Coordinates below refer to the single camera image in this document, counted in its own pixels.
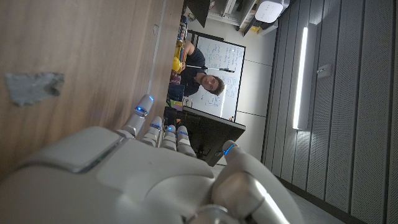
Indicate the purple snack packet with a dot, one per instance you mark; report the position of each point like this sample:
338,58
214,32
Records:
174,77

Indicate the colourful snack can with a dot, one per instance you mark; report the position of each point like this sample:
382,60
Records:
182,31

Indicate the small grey ceiling sensor box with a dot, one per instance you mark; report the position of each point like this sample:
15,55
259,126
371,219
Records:
324,71

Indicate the long white ceiling light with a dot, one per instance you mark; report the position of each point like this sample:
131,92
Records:
300,77

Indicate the white rounded device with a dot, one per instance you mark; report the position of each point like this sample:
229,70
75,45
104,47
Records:
270,11

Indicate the black flat monitor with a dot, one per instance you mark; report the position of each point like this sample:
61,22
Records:
199,9
211,133

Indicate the black framed whiteboard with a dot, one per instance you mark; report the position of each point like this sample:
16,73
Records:
231,56

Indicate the rainbow striped toy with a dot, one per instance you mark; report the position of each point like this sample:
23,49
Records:
183,54

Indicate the man in dark shirt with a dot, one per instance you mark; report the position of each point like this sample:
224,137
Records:
194,62

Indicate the dark blue bag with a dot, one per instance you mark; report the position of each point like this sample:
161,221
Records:
175,92

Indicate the yellow plastic toy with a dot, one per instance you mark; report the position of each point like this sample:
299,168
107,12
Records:
176,64

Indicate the white shelf unit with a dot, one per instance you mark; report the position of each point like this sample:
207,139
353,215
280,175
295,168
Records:
224,9

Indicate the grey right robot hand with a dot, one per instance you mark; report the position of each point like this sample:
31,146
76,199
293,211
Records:
124,180

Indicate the grey cloth patch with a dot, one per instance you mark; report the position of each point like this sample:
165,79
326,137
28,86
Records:
31,87

